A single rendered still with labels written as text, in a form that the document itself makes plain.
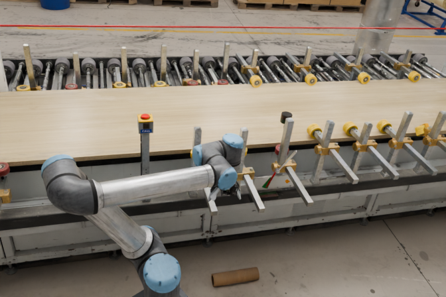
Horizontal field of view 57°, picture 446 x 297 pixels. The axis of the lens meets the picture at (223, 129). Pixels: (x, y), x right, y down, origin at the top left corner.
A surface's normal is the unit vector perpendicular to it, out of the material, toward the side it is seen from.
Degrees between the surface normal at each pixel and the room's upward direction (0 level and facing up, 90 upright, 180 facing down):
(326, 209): 90
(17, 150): 0
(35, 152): 0
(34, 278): 0
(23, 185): 90
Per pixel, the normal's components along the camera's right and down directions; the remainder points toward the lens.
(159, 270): 0.14, -0.79
